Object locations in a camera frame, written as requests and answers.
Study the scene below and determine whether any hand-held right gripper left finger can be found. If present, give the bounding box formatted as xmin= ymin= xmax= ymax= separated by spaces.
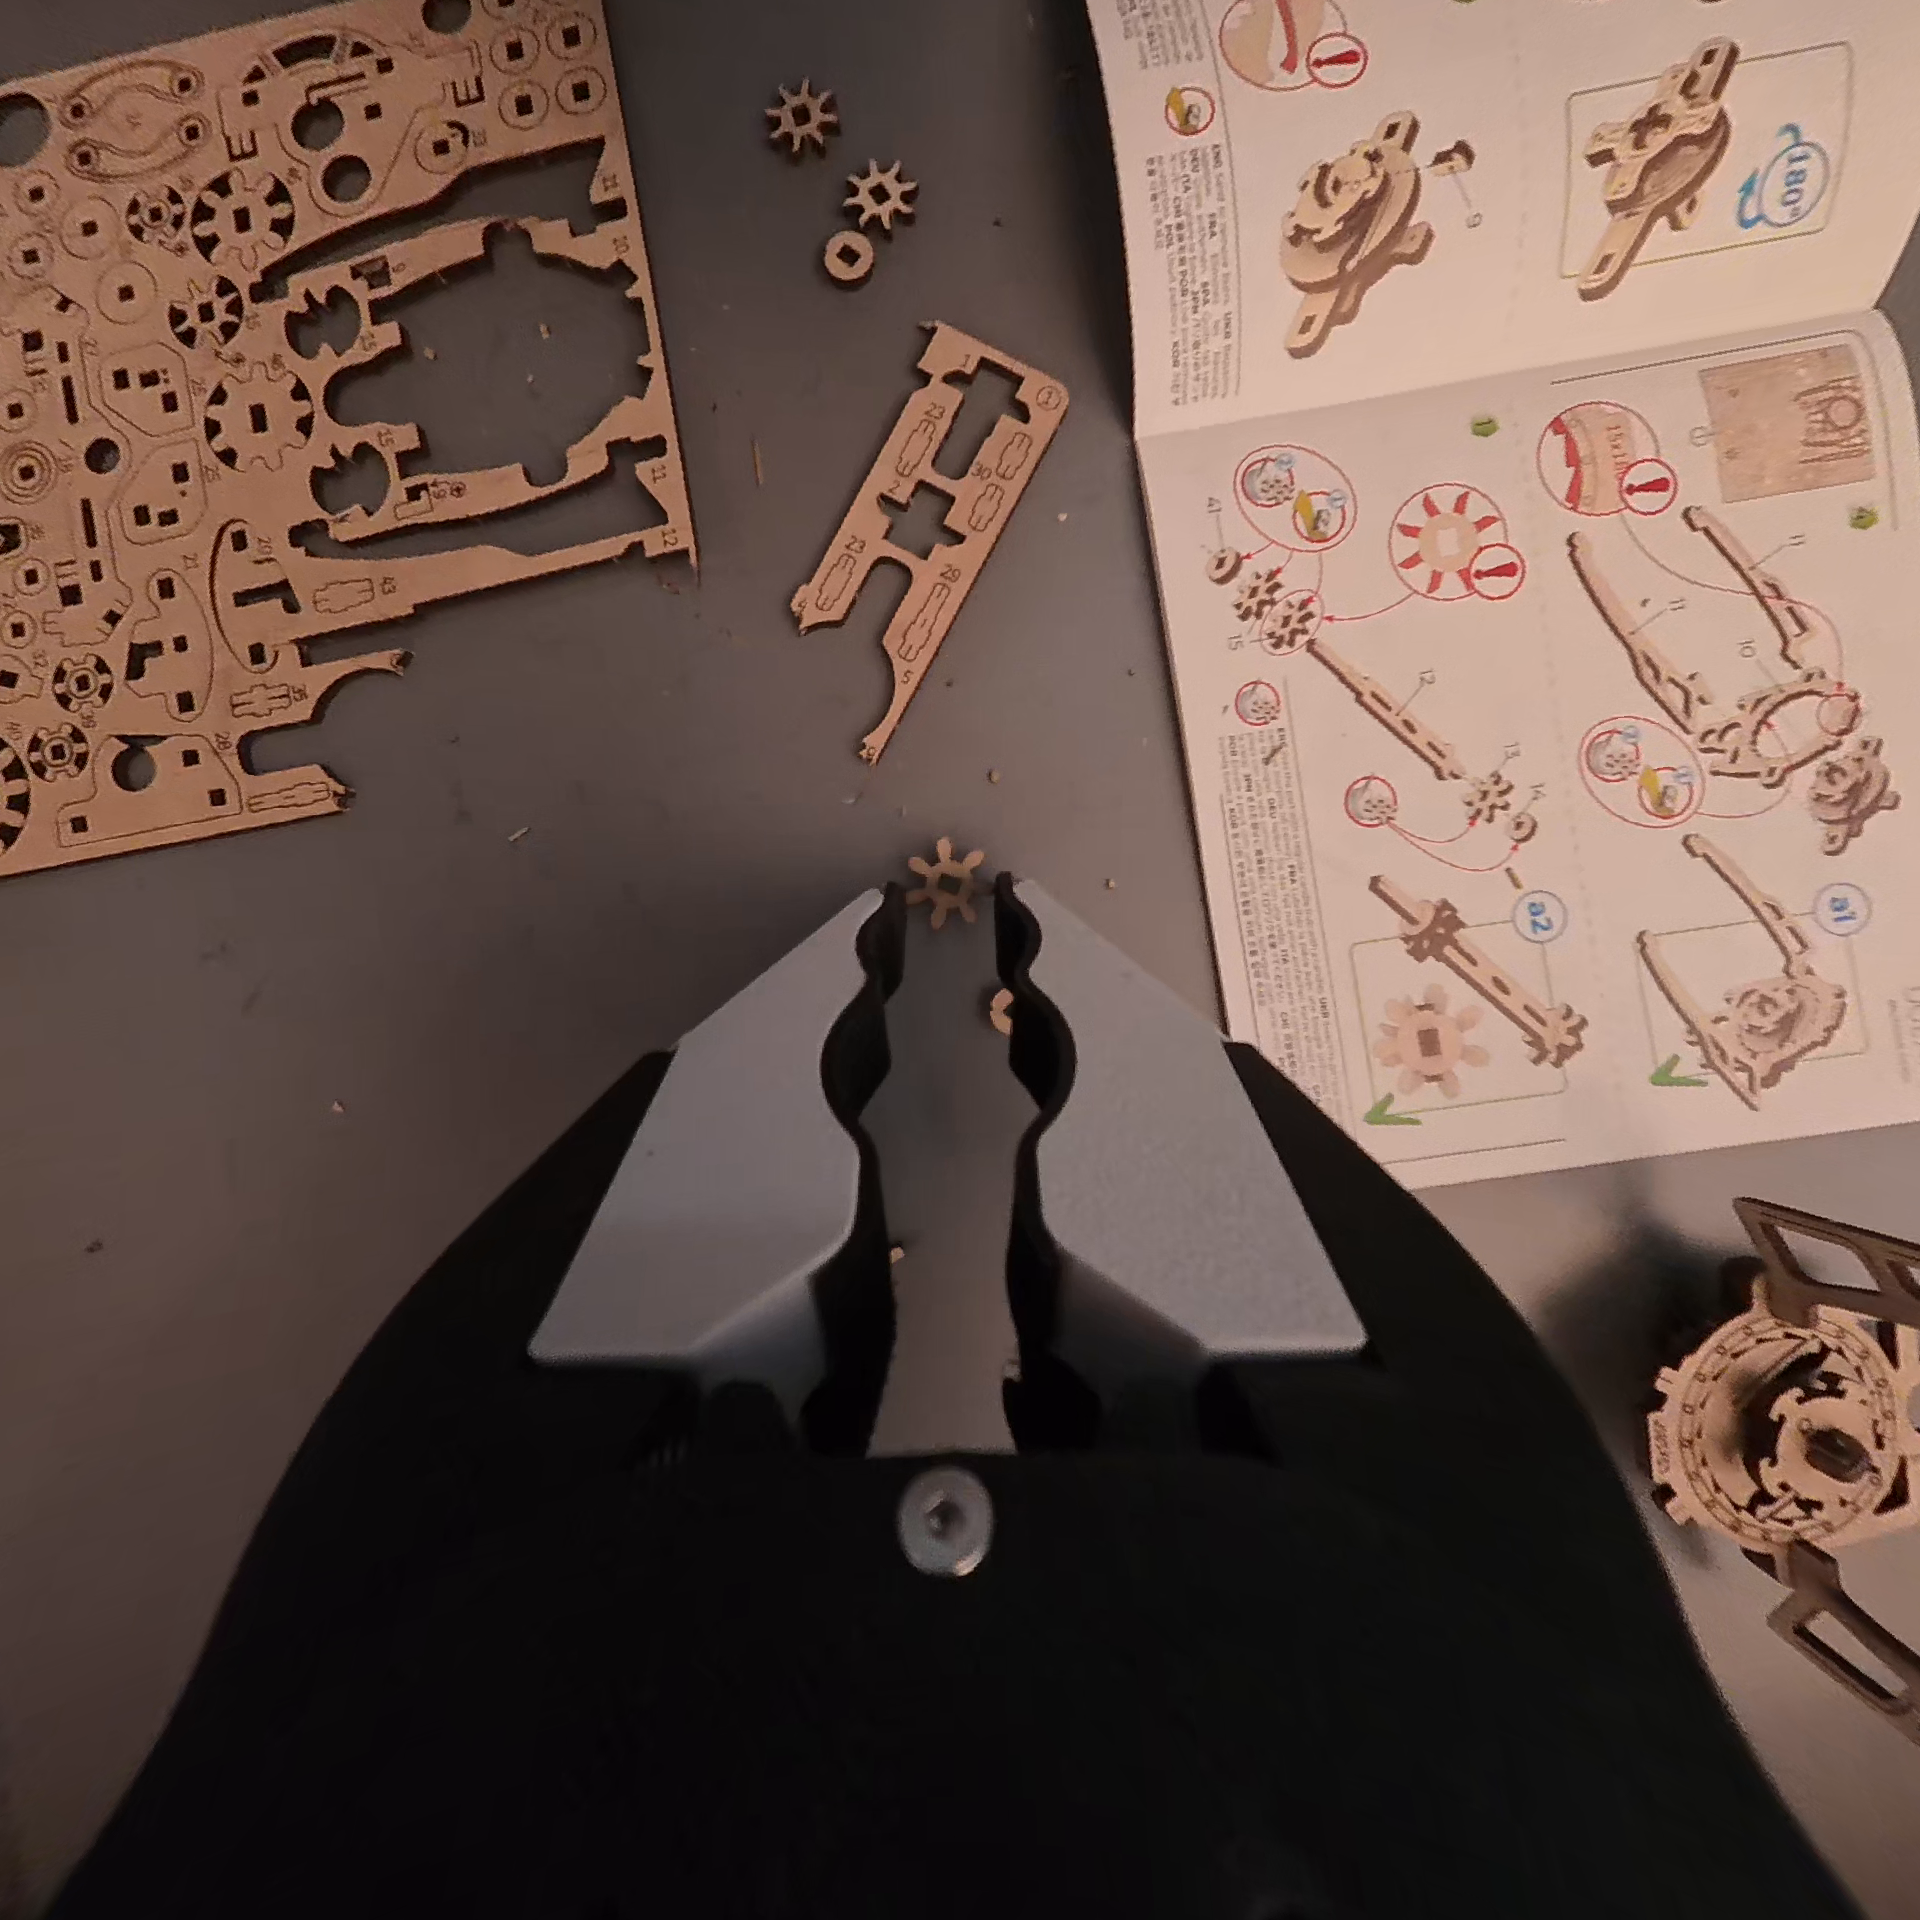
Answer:
xmin=528 ymin=885 xmax=911 ymax=1454

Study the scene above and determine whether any small wooden sheet fragment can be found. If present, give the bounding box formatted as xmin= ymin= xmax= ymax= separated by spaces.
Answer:
xmin=790 ymin=321 xmax=1070 ymax=764

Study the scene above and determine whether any printed instruction booklet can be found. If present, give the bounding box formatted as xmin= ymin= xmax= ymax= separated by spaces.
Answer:
xmin=1083 ymin=0 xmax=1920 ymax=1194

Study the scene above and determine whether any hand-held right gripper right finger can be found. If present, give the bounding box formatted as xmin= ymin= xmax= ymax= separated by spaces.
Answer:
xmin=994 ymin=879 xmax=1364 ymax=1454

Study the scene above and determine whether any large wooden parts sheet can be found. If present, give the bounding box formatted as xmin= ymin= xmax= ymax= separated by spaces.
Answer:
xmin=0 ymin=0 xmax=703 ymax=882

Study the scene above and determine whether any assembled wooden model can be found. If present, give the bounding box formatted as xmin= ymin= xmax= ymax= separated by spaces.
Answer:
xmin=1648 ymin=1194 xmax=1920 ymax=1719

